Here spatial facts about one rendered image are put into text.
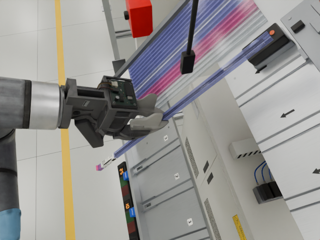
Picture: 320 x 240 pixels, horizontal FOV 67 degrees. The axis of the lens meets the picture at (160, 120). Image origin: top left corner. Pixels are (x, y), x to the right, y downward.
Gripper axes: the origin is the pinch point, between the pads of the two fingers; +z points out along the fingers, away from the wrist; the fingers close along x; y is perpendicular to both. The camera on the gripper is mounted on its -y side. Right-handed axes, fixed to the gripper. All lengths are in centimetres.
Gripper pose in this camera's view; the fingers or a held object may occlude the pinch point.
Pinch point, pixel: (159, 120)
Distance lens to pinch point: 51.1
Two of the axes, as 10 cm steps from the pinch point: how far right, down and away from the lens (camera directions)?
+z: 8.6, 0.5, 5.1
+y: 4.5, -5.4, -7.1
